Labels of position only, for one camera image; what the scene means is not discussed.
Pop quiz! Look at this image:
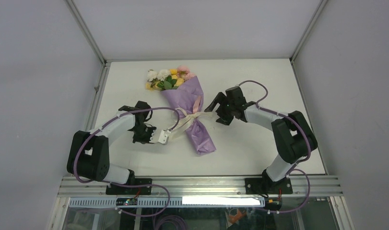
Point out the pink purple wrapping paper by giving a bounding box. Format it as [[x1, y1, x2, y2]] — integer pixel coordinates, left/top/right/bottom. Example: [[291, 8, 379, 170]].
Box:
[[161, 76, 216, 155]]

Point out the cream ribbon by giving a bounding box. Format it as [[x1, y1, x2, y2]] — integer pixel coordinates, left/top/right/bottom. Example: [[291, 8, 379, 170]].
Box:
[[169, 96, 214, 140]]

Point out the white led light bar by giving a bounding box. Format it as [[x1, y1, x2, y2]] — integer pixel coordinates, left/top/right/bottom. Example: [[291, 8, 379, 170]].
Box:
[[182, 196, 246, 206]]

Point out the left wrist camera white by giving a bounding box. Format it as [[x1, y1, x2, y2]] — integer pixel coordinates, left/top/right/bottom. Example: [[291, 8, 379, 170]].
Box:
[[150, 129, 171, 145]]

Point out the aluminium front rail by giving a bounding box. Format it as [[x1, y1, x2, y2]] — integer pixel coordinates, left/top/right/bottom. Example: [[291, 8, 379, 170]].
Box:
[[58, 174, 343, 197]]

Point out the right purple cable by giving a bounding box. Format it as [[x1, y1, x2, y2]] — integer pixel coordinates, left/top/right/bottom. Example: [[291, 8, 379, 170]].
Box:
[[238, 80, 312, 214]]

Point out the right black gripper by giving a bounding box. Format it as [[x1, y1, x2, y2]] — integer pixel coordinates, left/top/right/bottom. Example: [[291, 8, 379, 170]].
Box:
[[204, 92, 235, 126]]

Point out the purple cable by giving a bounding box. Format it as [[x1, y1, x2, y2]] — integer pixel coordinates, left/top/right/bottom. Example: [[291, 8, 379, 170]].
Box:
[[72, 107, 181, 218], [238, 80, 312, 214]]

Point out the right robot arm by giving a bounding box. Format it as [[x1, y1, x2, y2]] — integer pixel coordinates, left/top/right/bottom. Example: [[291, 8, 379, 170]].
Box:
[[205, 86, 318, 194]]

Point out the pink fake flower stem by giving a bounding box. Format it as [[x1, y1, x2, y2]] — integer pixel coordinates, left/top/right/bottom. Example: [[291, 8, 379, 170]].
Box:
[[177, 65, 197, 81]]

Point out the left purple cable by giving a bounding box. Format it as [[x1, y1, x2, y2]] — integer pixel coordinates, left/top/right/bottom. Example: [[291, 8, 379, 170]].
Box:
[[72, 107, 181, 218]]

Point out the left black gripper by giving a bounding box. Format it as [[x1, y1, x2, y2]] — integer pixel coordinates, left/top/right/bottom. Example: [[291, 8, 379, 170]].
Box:
[[131, 123, 157, 144]]

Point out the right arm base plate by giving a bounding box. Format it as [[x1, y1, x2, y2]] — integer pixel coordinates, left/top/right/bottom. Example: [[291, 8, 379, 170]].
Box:
[[244, 176, 293, 195]]

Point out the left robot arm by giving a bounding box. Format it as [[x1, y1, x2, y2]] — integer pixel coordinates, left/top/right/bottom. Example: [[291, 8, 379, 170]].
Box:
[[66, 101, 156, 195]]

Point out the white fake flower stem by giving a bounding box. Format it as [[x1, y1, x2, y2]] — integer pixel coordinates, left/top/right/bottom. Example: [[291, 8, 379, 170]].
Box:
[[146, 69, 178, 91]]

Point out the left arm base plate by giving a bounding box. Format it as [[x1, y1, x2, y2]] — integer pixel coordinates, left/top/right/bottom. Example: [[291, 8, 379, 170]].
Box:
[[106, 178, 153, 196]]

